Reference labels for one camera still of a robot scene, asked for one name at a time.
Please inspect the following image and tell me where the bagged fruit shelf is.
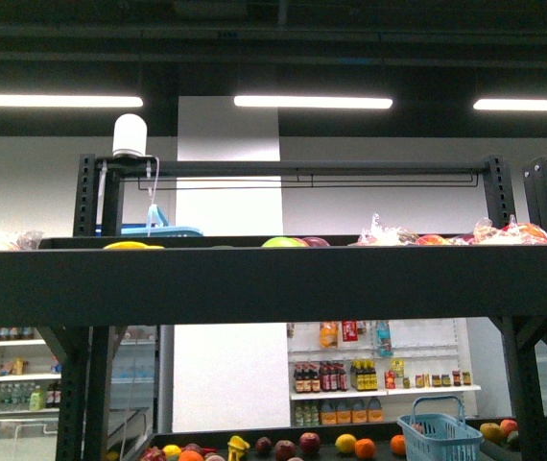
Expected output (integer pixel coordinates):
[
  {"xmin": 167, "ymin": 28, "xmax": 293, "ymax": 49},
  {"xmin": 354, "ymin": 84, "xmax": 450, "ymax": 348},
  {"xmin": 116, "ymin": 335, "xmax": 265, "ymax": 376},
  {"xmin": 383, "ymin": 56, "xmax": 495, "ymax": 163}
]
[
  {"xmin": 355, "ymin": 213, "xmax": 418, "ymax": 247},
  {"xmin": 473, "ymin": 216, "xmax": 547, "ymax": 245}
]

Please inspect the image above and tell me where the yellow fruit top shelf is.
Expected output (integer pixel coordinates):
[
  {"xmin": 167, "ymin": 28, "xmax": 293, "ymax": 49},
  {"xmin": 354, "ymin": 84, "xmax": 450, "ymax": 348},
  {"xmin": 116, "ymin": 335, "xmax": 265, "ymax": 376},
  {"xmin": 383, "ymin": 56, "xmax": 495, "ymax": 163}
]
[{"xmin": 104, "ymin": 241, "xmax": 163, "ymax": 250}]

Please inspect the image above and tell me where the light blue shopping basket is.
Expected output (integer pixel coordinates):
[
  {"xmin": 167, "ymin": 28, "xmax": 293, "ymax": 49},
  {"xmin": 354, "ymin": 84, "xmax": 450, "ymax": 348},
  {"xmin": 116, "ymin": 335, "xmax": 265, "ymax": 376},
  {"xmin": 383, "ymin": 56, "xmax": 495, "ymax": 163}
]
[{"xmin": 396, "ymin": 395, "xmax": 484, "ymax": 461}]

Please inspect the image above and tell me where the white hanging cable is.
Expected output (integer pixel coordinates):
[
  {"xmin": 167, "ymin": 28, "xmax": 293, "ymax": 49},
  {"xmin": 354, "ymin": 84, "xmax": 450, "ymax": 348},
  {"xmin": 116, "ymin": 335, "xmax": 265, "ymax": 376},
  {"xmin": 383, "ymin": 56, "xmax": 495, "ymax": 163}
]
[{"xmin": 145, "ymin": 156, "xmax": 161, "ymax": 237}]

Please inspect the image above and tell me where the plastic bag left top shelf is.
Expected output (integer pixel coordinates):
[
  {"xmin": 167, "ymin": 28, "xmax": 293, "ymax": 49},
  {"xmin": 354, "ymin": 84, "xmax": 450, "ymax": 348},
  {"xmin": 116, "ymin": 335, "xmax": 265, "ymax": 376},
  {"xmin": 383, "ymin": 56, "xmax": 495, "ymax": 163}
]
[{"xmin": 0, "ymin": 230, "xmax": 44, "ymax": 251}]

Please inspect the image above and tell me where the bagged fruit middle top shelf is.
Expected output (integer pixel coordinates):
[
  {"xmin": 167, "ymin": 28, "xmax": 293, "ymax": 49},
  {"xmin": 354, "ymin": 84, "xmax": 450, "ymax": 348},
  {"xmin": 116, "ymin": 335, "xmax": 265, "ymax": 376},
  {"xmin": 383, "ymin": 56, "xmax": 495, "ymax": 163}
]
[{"xmin": 355, "ymin": 213, "xmax": 418, "ymax": 247}]

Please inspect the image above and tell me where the far orange beside lemon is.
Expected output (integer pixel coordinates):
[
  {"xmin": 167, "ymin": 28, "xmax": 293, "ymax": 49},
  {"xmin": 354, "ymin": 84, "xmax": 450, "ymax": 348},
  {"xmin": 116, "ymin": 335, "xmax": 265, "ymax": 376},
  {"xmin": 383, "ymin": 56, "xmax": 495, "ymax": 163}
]
[{"xmin": 354, "ymin": 438, "xmax": 377, "ymax": 460}]

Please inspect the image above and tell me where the far yellow lemon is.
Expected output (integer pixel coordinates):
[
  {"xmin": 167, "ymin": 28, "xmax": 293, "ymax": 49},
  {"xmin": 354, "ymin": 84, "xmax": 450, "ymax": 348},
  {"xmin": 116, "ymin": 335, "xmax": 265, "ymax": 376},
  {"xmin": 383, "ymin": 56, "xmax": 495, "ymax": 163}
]
[{"xmin": 334, "ymin": 433, "xmax": 357, "ymax": 455}]

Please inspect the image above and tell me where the blue basket on top shelf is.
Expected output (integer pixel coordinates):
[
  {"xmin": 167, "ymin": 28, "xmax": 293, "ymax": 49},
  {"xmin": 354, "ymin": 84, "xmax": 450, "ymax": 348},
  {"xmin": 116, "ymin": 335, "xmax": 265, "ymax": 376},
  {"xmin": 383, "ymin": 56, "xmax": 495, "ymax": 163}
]
[{"xmin": 120, "ymin": 204, "xmax": 203, "ymax": 237}]

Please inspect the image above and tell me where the ceiling light strip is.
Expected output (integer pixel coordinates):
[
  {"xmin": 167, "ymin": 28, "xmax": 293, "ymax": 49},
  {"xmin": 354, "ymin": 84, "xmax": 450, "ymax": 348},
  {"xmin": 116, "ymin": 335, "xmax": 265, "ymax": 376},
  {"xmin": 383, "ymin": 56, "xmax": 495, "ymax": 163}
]
[
  {"xmin": 233, "ymin": 95, "xmax": 392, "ymax": 109},
  {"xmin": 0, "ymin": 94, "xmax": 143, "ymax": 109},
  {"xmin": 473, "ymin": 98, "xmax": 547, "ymax": 112}
]

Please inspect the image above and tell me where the far dark red apple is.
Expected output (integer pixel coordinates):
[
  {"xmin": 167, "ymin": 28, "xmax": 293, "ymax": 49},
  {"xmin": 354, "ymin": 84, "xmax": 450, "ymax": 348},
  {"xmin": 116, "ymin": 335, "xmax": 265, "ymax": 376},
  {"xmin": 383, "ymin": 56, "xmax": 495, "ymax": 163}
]
[{"xmin": 273, "ymin": 439, "xmax": 297, "ymax": 461}]

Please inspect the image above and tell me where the bagged fruit right top shelf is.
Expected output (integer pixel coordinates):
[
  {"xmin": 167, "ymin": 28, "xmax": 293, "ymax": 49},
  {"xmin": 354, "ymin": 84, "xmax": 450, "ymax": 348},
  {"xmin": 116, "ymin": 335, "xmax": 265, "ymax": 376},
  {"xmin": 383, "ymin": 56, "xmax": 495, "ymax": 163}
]
[{"xmin": 473, "ymin": 216, "xmax": 547, "ymax": 245}]

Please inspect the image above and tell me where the ceiling light strip middle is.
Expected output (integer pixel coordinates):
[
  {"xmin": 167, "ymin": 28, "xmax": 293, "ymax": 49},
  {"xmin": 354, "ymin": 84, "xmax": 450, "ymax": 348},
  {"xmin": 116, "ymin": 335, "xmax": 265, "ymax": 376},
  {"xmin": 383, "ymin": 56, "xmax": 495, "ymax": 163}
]
[{"xmin": 233, "ymin": 95, "xmax": 392, "ymax": 109}]

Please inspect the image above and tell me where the far orange near basket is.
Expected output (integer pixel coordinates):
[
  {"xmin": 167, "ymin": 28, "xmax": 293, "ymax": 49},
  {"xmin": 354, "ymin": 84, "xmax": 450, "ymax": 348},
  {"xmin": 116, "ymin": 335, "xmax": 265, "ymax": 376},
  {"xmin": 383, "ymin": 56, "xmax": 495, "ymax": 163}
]
[{"xmin": 390, "ymin": 434, "xmax": 406, "ymax": 457}]

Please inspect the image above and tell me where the green apple top shelf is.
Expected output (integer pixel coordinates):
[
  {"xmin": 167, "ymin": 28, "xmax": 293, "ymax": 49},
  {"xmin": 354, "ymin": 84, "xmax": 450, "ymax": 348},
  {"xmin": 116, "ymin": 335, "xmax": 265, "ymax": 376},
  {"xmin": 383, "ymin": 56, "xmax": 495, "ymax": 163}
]
[{"xmin": 261, "ymin": 236, "xmax": 308, "ymax": 248}]

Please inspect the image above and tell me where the left drinks shelf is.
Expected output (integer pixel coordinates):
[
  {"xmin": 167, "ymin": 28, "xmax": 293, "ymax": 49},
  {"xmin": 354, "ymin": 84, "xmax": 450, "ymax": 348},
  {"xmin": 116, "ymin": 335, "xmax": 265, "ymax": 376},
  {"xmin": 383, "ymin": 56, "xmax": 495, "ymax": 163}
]
[{"xmin": 0, "ymin": 327, "xmax": 62, "ymax": 416}]

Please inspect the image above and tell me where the black metal shelf rack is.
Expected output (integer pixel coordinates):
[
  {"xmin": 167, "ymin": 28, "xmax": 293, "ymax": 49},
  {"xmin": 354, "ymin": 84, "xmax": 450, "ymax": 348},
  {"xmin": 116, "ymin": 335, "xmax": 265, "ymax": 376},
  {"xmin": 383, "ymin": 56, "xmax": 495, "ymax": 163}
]
[{"xmin": 0, "ymin": 155, "xmax": 547, "ymax": 460}]

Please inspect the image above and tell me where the white dome camera device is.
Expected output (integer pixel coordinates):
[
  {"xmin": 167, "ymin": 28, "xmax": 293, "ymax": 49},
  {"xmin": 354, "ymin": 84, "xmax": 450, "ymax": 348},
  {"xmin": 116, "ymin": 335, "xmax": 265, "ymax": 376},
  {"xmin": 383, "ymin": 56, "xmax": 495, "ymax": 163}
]
[{"xmin": 112, "ymin": 113, "xmax": 148, "ymax": 158}]

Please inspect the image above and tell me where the white wall product shelf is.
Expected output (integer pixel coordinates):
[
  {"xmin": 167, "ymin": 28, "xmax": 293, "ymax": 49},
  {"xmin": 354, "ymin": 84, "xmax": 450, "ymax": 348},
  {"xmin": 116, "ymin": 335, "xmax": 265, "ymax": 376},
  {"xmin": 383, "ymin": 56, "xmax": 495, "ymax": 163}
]
[{"xmin": 286, "ymin": 318, "xmax": 481, "ymax": 427}]

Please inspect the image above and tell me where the ceiling light strip right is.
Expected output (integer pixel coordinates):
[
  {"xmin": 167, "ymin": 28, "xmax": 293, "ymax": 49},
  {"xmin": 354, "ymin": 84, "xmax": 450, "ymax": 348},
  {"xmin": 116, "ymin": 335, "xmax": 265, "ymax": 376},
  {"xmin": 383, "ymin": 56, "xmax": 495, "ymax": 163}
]
[{"xmin": 473, "ymin": 98, "xmax": 547, "ymax": 112}]

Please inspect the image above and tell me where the ceiling light strip left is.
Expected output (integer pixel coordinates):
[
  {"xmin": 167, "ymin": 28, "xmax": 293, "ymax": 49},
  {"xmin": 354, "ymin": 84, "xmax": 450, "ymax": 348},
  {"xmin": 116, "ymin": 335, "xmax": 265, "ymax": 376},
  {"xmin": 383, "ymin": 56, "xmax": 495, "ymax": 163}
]
[{"xmin": 0, "ymin": 94, "xmax": 143, "ymax": 109}]

